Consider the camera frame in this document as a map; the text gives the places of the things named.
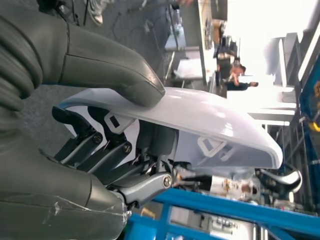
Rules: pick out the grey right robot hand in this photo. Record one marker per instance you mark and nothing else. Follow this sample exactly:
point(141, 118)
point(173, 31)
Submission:
point(50, 198)

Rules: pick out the person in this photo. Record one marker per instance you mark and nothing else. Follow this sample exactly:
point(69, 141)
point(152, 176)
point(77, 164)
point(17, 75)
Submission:
point(96, 15)
point(237, 84)

